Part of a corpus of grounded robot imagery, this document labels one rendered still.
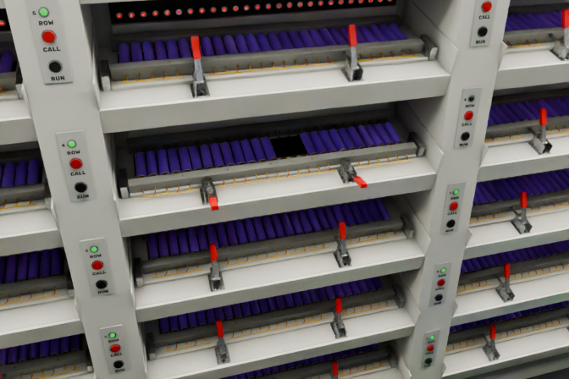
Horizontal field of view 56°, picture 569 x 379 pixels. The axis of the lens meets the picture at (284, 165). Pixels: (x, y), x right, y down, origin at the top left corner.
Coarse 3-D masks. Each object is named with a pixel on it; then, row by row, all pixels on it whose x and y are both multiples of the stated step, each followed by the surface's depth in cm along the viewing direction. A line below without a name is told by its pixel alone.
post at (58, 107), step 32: (64, 0) 74; (32, 32) 74; (64, 32) 76; (32, 64) 76; (32, 96) 78; (64, 96) 79; (64, 128) 82; (96, 128) 83; (96, 160) 85; (64, 192) 86; (96, 192) 88; (64, 224) 89; (96, 224) 90; (128, 256) 103; (128, 288) 98; (96, 320) 99; (128, 320) 101; (96, 352) 102; (128, 352) 105
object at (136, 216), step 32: (160, 128) 104; (192, 128) 106; (416, 128) 111; (128, 160) 102; (416, 160) 108; (128, 192) 94; (192, 192) 97; (224, 192) 98; (256, 192) 98; (288, 192) 99; (320, 192) 100; (352, 192) 102; (384, 192) 105; (128, 224) 92; (160, 224) 94; (192, 224) 97
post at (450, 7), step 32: (416, 0) 104; (448, 0) 94; (448, 32) 95; (480, 64) 96; (448, 96) 98; (448, 128) 101; (480, 128) 103; (448, 160) 104; (480, 160) 107; (416, 192) 115; (448, 256) 116; (416, 288) 121; (448, 288) 121; (448, 320) 126; (416, 352) 128
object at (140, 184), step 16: (400, 144) 107; (288, 160) 102; (304, 160) 102; (320, 160) 102; (336, 160) 103; (352, 160) 105; (368, 160) 105; (160, 176) 96; (176, 176) 96; (192, 176) 97; (208, 176) 97; (224, 176) 98; (240, 176) 100; (256, 176) 99; (176, 192) 96
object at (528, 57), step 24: (528, 0) 113; (552, 0) 115; (528, 24) 109; (552, 24) 109; (504, 48) 95; (528, 48) 104; (552, 48) 105; (504, 72) 99; (528, 72) 100; (552, 72) 102
